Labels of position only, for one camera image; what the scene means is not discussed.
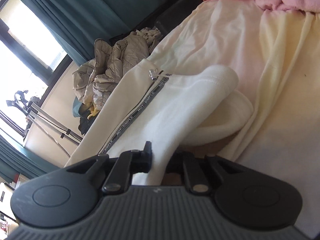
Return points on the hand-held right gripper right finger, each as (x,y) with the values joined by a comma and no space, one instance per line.
(188,165)

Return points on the grey quilted jacket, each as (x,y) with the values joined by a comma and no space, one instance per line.
(115,62)

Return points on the teal pillow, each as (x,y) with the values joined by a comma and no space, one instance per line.
(76,108)

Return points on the blue curtain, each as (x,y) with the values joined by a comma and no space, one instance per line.
(75,10)
(15,160)

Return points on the yellow plush toy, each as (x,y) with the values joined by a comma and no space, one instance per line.
(93,112)

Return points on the white pants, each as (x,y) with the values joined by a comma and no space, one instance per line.
(175,100)

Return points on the dark framed window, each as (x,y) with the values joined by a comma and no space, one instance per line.
(25,62)

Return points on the garment steamer stand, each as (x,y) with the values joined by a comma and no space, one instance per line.
(50,125)

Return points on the pastel bed sheet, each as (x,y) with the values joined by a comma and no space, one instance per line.
(287,92)

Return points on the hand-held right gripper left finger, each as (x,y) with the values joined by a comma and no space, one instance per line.
(146,160)

